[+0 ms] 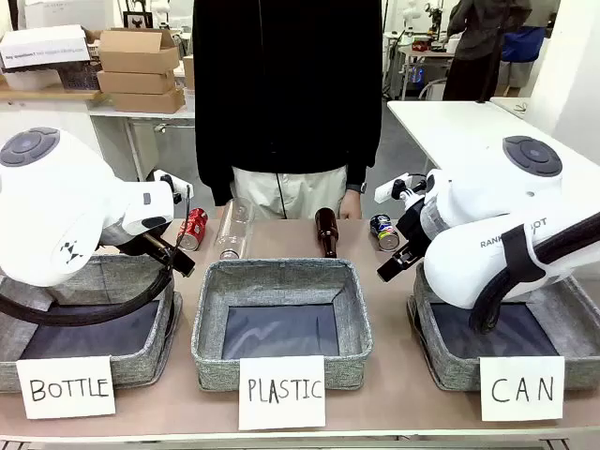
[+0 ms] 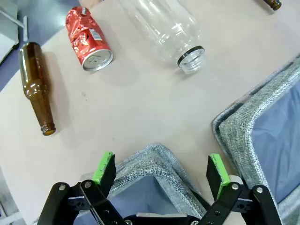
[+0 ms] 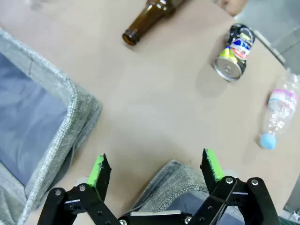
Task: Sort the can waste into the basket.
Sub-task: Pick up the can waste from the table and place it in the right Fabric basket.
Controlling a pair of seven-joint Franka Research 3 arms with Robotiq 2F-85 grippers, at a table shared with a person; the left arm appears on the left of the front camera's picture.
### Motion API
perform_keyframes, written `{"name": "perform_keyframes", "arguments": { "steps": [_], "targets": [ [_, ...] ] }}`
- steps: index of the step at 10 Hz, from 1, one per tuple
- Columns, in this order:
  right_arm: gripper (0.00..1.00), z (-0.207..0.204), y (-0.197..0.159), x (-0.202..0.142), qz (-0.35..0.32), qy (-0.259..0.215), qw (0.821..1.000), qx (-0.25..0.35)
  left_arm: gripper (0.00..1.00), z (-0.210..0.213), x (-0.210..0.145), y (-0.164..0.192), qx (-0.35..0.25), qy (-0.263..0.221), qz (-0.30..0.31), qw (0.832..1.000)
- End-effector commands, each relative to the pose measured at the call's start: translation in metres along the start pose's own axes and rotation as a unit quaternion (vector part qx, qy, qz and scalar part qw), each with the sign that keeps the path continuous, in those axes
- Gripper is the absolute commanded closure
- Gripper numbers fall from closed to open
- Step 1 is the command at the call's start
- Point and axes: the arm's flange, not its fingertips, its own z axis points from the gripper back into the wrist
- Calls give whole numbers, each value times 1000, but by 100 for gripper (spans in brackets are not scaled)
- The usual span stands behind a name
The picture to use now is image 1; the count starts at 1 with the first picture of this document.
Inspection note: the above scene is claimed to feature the brown glass bottle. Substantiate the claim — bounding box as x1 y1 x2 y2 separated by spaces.
314 207 339 260

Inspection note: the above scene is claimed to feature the dark woven storage basket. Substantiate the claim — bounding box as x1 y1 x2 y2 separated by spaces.
59 60 102 93

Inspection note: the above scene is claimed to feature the person's left forearm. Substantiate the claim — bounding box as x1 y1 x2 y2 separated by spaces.
344 126 377 191

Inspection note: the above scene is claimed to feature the black arm cable sleeve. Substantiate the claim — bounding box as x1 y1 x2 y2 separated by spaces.
0 269 175 327
468 218 600 335

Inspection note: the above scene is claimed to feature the white paper sign PLASTIC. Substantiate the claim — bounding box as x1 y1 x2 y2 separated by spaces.
237 355 327 431

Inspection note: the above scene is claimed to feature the background person in brown coat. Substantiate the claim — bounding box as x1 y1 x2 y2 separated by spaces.
442 0 533 102

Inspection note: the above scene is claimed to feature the white printed shipping box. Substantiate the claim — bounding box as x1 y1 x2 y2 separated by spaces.
0 24 93 72

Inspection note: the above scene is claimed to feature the black left arm cable sleeve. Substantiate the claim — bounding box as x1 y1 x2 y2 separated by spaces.
0 269 175 327

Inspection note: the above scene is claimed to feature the grey fabric basket bottle label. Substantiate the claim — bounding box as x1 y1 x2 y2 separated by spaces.
0 252 184 394

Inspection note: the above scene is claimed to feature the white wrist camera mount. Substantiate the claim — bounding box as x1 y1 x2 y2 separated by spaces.
373 173 428 204
148 169 194 204

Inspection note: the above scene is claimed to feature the black right arm cable sleeve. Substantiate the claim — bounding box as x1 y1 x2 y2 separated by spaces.
468 218 600 335

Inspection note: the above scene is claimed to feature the black picture frame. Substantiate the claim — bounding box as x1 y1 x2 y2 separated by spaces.
122 10 156 30

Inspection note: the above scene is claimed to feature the person's right forearm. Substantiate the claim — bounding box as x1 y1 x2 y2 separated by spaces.
196 135 235 207

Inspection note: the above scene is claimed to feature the flat closed cardboard box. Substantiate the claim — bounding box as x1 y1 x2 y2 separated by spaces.
111 87 187 114
96 69 177 95

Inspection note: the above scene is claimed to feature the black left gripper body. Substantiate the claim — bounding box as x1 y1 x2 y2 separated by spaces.
139 231 183 271

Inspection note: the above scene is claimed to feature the grey fabric basket can label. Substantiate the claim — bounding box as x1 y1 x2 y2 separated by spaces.
406 262 600 393

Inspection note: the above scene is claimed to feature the open cardboard box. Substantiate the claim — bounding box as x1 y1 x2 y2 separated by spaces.
97 27 182 74

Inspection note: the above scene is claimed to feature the person in black sweater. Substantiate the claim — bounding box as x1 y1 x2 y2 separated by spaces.
191 0 383 220

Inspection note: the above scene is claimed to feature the large white cardboard box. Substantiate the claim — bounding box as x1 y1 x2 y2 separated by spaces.
22 0 115 30

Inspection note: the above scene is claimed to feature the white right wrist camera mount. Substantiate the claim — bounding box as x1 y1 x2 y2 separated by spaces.
373 173 428 204

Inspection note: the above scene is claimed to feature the large clear plastic bottle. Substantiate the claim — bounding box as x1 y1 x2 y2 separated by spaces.
214 197 257 262

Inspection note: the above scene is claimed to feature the crushed red soda can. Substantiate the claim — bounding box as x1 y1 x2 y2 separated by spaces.
177 207 210 251

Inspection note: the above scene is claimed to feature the white table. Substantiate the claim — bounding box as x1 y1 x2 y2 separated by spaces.
386 99 600 182

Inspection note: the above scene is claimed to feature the white paper sign CAN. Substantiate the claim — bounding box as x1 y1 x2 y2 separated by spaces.
478 355 565 422

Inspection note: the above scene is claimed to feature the white desk with metal legs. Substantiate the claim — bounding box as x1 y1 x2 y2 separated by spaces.
88 105 196 184

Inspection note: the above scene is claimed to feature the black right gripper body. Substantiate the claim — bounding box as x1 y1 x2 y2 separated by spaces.
397 200 433 258

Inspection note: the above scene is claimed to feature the grey fabric basket plastic label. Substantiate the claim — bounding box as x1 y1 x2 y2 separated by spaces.
190 258 374 393

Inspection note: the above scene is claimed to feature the crushed blue soda can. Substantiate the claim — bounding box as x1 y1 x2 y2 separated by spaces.
368 214 401 252

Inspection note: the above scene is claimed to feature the person's left hand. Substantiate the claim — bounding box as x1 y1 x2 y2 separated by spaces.
338 188 365 220

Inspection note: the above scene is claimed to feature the wooden shelf board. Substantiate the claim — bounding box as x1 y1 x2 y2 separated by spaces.
0 86 105 102

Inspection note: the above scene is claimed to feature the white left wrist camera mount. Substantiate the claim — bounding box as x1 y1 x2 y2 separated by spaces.
148 169 194 204

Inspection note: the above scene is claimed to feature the white paper sign BOTTLE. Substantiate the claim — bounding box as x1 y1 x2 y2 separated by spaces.
15 355 116 420

